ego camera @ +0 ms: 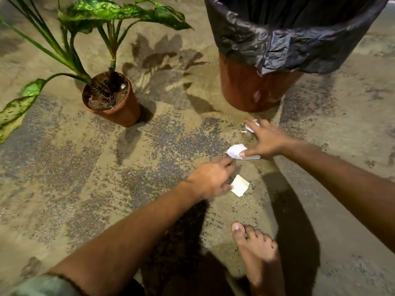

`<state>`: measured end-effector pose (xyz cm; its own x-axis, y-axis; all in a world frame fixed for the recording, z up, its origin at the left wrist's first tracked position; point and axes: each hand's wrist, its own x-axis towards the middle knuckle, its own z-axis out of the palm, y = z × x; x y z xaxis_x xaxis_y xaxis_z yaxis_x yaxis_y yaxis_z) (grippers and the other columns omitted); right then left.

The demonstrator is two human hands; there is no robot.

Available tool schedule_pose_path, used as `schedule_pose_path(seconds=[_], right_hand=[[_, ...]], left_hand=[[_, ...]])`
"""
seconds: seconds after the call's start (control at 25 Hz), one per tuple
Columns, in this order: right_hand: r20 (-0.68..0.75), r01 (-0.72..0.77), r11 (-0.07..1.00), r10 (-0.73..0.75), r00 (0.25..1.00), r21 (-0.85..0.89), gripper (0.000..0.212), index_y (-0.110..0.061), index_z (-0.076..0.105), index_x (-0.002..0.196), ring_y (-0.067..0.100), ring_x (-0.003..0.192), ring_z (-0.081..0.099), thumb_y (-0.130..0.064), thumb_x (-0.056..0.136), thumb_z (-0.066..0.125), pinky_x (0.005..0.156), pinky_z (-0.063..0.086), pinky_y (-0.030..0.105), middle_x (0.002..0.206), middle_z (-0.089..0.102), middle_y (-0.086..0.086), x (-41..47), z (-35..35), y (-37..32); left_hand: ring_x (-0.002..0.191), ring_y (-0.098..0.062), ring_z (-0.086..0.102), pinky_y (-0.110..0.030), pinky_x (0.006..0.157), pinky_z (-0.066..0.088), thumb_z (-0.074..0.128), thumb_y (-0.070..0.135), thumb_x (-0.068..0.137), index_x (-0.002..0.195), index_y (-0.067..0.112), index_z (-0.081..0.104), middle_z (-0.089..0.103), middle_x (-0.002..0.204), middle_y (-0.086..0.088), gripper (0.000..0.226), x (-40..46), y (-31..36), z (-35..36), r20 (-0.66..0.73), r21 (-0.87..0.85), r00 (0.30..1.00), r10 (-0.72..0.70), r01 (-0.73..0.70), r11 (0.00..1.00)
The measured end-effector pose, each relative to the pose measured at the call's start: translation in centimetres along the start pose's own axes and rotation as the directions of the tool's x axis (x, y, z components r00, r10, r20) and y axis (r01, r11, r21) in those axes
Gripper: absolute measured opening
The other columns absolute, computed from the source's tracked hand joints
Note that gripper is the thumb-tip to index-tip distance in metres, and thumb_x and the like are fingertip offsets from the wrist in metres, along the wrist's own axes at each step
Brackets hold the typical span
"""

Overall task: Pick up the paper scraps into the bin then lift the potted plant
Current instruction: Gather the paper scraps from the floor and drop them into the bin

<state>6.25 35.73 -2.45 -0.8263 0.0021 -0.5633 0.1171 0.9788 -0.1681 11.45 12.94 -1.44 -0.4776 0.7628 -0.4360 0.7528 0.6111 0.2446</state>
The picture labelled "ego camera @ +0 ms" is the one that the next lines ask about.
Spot person's right hand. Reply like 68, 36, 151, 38
240, 119, 295, 159

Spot person's left hand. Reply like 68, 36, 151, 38
185, 157, 236, 201

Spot person's left forearm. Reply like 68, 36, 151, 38
46, 181, 204, 296

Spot person's right forearm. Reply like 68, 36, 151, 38
278, 140, 395, 254

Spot flat square white paper piece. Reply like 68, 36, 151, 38
230, 174, 250, 198

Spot brown plastic trash bin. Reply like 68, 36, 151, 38
218, 52, 305, 113

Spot person's bare foot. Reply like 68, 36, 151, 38
231, 221, 288, 296

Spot brown plastic plant pot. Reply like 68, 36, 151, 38
81, 71, 142, 128

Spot black plastic garbage bag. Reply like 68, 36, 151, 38
203, 0, 390, 76

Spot green variegated leafy plant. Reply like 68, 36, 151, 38
0, 0, 194, 145

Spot light green shirt sleeve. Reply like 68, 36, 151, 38
9, 272, 91, 296

